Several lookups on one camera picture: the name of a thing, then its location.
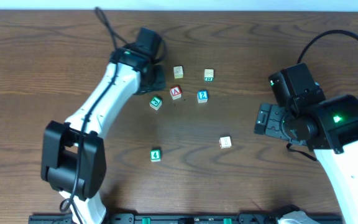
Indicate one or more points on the red letter A block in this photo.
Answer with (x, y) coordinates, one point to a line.
(175, 92)

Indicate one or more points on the blue number 2 block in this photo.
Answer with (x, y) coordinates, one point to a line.
(202, 96)

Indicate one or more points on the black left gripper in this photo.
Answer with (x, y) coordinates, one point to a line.
(155, 79)

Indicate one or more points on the turtle picture yellow block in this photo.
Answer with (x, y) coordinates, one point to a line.
(178, 72)

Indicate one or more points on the green number 4 block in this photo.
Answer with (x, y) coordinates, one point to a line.
(155, 155)

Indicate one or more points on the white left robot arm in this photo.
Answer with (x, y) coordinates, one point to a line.
(73, 156)

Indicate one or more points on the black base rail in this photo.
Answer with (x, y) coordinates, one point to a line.
(128, 218)

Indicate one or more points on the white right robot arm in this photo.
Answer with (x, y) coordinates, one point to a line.
(330, 130)

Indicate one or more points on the plain block red side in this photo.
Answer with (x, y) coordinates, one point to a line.
(225, 142)

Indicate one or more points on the green letter J block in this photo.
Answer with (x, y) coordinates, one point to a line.
(155, 103)

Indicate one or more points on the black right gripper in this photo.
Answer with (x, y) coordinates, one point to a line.
(265, 119)

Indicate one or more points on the plain block green bottom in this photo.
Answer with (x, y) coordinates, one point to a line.
(208, 75)

